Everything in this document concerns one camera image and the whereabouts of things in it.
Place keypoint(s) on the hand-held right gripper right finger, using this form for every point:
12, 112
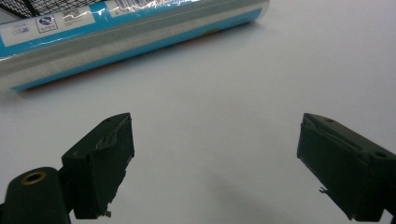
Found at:
342, 168

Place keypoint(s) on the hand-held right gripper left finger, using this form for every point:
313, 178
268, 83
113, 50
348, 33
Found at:
99, 168

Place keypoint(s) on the blue and silver tube can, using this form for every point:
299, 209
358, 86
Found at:
118, 37

